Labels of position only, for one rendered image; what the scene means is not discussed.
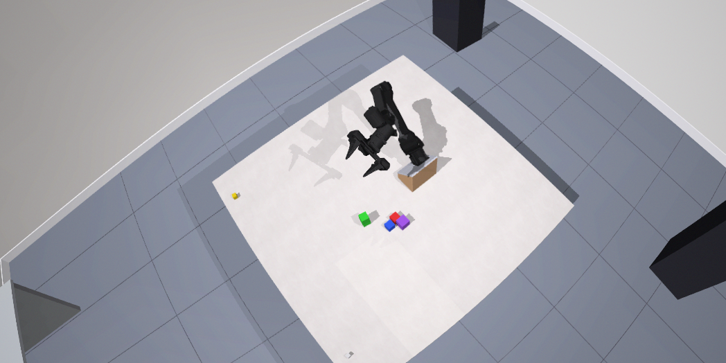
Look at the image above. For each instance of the blue block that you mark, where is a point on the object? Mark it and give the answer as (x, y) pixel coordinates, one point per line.
(389, 225)

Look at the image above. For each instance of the purple block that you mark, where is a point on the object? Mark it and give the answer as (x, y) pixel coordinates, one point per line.
(402, 222)

